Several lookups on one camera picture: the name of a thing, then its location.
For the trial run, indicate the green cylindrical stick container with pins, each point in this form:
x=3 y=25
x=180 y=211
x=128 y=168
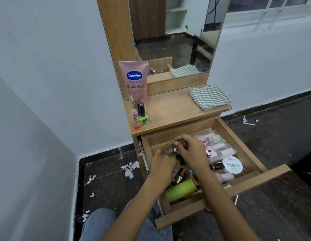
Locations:
x=181 y=190

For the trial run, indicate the metal drawer rail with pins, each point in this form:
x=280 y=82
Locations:
x=144 y=155

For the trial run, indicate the torn white paper pile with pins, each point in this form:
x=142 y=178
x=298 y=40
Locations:
x=130 y=170

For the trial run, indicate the white paper scrap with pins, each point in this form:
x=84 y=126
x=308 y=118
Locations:
x=92 y=194
x=85 y=216
x=91 y=179

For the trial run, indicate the person's grey jeans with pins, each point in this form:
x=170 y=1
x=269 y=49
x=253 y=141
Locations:
x=100 y=225

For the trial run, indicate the gold nail polish bottle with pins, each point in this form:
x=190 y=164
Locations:
x=168 y=149

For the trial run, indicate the white barred window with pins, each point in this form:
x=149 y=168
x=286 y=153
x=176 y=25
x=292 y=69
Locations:
x=246 y=17

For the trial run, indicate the green checked cloth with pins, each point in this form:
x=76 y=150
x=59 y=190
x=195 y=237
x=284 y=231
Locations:
x=208 y=97

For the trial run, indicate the pink Vaseline lotion tube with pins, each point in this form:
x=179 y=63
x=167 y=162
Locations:
x=134 y=85

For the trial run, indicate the wooden dressing table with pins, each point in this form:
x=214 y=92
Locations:
x=170 y=107

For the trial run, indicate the clear box of mini bottles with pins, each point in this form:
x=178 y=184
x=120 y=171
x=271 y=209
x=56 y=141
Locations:
x=220 y=145

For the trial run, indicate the person's right hand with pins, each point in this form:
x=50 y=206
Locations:
x=194 y=155

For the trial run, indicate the person's left hand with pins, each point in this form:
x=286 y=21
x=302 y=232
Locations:
x=161 y=170

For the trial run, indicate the white round jar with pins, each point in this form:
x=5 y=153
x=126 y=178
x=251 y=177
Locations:
x=232 y=165

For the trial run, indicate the pink bottle with white cap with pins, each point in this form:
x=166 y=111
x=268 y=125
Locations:
x=225 y=177

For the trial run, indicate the person's left forearm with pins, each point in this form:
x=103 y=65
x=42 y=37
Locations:
x=138 y=213

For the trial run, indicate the maroon nail polish bottle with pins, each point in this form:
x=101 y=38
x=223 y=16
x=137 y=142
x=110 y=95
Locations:
x=217 y=166

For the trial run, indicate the wooden drawer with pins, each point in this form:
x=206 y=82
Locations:
x=258 y=179

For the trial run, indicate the person's right forearm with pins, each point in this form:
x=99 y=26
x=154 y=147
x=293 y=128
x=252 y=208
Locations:
x=225 y=210

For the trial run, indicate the dressing table mirror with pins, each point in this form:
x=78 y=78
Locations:
x=170 y=47

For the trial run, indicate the nude nail polish bottle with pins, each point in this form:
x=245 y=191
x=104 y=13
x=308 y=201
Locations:
x=180 y=176

